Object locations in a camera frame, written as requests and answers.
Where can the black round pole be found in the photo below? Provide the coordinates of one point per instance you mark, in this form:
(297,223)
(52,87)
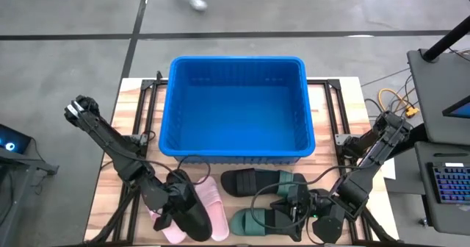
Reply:
(446,39)

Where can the green slide sandal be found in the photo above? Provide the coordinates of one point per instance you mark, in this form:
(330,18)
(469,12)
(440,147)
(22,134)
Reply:
(284,184)
(246,223)

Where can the computer with blue light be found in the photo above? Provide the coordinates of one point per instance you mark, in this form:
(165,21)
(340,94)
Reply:
(14,138)

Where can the pink slide sandal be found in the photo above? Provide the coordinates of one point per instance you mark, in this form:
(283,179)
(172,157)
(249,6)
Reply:
(172,236)
(216,217)

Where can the blue plastic bin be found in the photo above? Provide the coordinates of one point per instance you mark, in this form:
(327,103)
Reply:
(238,129)

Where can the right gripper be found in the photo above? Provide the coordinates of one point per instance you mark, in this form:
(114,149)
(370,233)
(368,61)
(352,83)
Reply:
(306,212)

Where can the backlit computer keyboard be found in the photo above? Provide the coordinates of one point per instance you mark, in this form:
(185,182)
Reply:
(451,184)

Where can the black metal stand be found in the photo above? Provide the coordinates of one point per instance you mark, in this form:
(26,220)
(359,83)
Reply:
(33,164)

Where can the black aluminium rig frame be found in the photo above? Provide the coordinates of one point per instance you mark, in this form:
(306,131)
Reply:
(146,84)

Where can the grey desk with keyboard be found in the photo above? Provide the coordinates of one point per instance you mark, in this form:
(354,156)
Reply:
(455,217)

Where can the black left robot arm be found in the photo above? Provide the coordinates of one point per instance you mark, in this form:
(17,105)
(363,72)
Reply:
(110,144)

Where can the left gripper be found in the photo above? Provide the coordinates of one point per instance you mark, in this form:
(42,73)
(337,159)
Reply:
(176,203)

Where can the small black frame knob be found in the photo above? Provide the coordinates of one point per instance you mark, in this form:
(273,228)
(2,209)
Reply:
(158,75)

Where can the small black desk knob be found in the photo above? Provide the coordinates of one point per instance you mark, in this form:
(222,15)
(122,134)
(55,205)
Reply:
(423,221)

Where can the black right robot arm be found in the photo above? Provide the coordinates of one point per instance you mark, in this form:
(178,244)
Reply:
(358,188)

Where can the grey desk with pole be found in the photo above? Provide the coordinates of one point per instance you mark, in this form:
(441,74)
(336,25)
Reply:
(433,92)

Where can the black flat monitor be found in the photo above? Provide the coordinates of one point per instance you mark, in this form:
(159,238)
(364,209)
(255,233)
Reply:
(460,110)

